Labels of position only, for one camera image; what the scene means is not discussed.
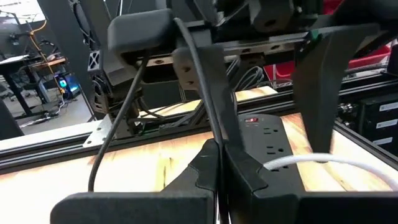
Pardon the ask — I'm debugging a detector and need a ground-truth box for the silver corner bracket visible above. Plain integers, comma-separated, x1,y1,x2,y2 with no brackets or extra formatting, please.
82,114,113,149

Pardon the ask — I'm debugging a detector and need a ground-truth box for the black labelled drawer cabinet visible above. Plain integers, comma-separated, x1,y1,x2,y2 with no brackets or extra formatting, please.
357,91,398,156

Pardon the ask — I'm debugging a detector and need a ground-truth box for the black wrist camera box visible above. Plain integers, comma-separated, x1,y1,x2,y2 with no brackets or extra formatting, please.
107,8,175,65

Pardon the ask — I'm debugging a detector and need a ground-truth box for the white smooth charger cable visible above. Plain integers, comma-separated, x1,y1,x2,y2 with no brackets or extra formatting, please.
262,152,398,192

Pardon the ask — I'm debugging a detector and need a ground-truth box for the red storage bin rack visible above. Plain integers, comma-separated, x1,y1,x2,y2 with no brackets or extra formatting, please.
263,43,393,82

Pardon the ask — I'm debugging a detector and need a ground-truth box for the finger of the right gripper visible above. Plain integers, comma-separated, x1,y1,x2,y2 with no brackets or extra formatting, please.
291,23,382,156
172,44,244,151

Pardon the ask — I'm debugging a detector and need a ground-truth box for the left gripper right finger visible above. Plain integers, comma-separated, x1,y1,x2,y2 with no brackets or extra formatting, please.
223,143,398,224

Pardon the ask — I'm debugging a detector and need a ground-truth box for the black power strip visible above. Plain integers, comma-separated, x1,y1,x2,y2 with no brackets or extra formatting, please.
238,113,308,193

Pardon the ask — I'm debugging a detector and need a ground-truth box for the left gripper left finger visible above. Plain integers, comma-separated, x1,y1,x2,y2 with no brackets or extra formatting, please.
50,138,221,224

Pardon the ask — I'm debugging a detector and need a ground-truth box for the computer tower cyan light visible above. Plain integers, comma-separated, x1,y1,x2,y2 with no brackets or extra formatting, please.
53,73,82,101

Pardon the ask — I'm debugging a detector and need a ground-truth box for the short black charger cable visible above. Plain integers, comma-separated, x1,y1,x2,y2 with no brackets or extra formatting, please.
88,17,233,224

